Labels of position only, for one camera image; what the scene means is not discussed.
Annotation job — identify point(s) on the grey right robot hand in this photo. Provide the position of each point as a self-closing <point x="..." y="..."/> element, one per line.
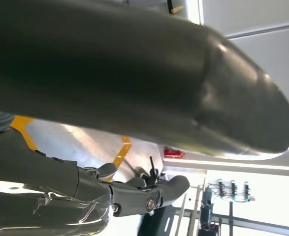
<point x="110" y="65"/>

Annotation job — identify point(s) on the light workbench with yellow tape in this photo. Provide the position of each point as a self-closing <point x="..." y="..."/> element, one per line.
<point x="85" y="146"/>

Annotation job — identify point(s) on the small red object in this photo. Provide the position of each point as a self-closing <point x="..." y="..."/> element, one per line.
<point x="173" y="153"/>

